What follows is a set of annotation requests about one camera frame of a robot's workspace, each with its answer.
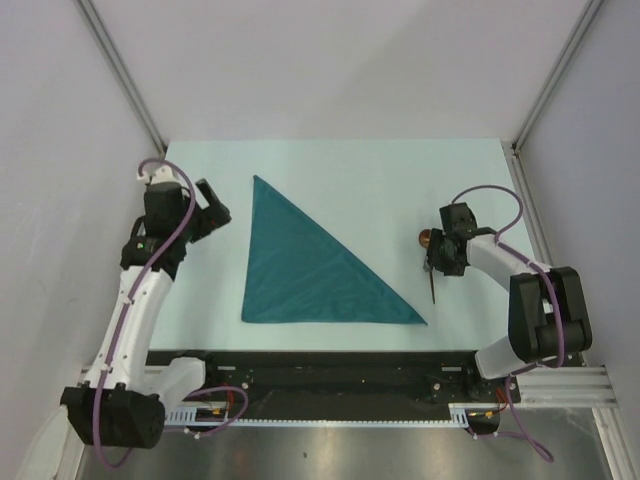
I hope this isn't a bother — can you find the copper spoon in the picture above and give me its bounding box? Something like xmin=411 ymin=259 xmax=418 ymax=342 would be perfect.
xmin=418 ymin=229 xmax=436 ymax=305

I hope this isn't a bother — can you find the teal satin napkin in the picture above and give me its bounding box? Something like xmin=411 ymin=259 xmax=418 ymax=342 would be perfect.
xmin=241 ymin=176 xmax=425 ymax=325

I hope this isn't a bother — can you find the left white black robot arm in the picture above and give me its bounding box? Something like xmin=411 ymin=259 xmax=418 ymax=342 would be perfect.
xmin=60 ymin=179 xmax=231 ymax=449

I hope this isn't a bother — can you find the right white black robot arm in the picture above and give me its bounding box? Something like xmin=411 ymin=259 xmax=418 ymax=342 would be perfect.
xmin=420 ymin=202 xmax=593 ymax=401

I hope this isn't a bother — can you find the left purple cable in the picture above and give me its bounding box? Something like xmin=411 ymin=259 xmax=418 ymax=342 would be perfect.
xmin=94 ymin=158 xmax=196 ymax=469

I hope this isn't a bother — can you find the purple cable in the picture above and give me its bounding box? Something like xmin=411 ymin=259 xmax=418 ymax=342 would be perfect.
xmin=94 ymin=158 xmax=196 ymax=469
xmin=449 ymin=184 xmax=576 ymax=464

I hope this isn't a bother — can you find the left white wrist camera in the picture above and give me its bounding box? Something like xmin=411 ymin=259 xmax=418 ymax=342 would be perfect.
xmin=137 ymin=166 xmax=182 ymax=186

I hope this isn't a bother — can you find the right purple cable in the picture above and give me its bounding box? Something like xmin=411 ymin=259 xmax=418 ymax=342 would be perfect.
xmin=449 ymin=184 xmax=576 ymax=464

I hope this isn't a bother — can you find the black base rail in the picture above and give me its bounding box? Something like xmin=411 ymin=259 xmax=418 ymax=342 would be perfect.
xmin=146 ymin=350 xmax=520 ymax=421

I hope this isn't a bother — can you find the left aluminium frame post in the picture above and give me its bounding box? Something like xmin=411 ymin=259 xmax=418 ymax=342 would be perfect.
xmin=73 ymin=0 xmax=168 ymax=157

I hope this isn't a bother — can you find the aluminium frame post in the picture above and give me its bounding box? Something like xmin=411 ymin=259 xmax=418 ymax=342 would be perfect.
xmin=73 ymin=0 xmax=168 ymax=157
xmin=510 ymin=0 xmax=608 ymax=154

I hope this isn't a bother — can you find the aluminium extrusion rail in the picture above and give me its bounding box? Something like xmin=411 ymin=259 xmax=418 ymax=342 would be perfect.
xmin=507 ymin=142 xmax=640 ymax=480

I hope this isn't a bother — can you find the white slotted cable duct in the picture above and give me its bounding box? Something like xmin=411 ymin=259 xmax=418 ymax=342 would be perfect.
xmin=164 ymin=403 xmax=501 ymax=438

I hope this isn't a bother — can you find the right aluminium frame post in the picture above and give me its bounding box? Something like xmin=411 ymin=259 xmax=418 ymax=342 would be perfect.
xmin=510 ymin=0 xmax=608 ymax=154

